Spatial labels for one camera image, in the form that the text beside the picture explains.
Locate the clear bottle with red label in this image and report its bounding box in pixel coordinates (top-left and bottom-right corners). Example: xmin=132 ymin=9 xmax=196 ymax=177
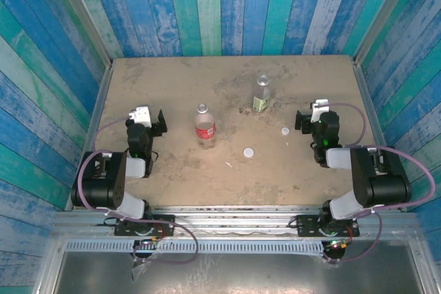
xmin=194 ymin=103 xmax=217 ymax=151

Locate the clear bottle with green label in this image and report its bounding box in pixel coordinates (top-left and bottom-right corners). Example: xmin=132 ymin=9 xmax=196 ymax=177
xmin=252 ymin=74 xmax=271 ymax=114

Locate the clear plastic wrap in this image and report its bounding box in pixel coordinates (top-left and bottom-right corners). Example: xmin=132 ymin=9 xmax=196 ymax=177
xmin=130 ymin=255 xmax=153 ymax=282

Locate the grey metal sheet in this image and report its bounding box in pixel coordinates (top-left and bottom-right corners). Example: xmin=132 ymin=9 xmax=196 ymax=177
xmin=51 ymin=251 xmax=425 ymax=294

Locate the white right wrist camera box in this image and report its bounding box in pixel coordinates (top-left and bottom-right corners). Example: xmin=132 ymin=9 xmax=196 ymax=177
xmin=309 ymin=98 xmax=329 ymax=123

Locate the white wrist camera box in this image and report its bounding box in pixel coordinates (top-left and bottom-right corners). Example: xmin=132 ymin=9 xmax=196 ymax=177
xmin=129 ymin=105 xmax=152 ymax=127
xmin=309 ymin=98 xmax=329 ymax=123

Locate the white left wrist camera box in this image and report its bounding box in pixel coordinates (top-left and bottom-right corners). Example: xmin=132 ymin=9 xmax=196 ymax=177
xmin=129 ymin=105 xmax=152 ymax=127

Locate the aluminium table side rail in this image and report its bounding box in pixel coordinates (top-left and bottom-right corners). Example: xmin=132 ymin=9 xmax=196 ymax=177
xmin=64 ymin=65 xmax=114 ymax=211
xmin=352 ymin=62 xmax=408 ymax=212

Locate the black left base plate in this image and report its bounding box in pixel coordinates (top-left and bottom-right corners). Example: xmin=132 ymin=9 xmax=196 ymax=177
xmin=114 ymin=214 xmax=176 ymax=238

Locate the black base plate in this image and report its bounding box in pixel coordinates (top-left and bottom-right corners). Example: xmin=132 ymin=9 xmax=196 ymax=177
xmin=114 ymin=214 xmax=176 ymax=238
xmin=296 ymin=214 xmax=360 ymax=238

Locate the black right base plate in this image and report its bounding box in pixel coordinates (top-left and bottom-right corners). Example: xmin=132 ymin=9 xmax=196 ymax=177
xmin=296 ymin=214 xmax=360 ymax=238

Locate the aluminium mounting rail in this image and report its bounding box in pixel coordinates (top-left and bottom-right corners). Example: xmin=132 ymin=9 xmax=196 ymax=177
xmin=51 ymin=205 xmax=420 ymax=240

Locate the aluminium frame post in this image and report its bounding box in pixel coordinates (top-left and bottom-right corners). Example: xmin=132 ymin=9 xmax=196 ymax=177
xmin=48 ymin=0 xmax=114 ymax=67
xmin=353 ymin=0 xmax=423 ymax=66

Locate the grey slotted cable duct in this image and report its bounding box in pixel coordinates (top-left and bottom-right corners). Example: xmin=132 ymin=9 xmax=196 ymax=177
xmin=64 ymin=240 xmax=325 ymax=256

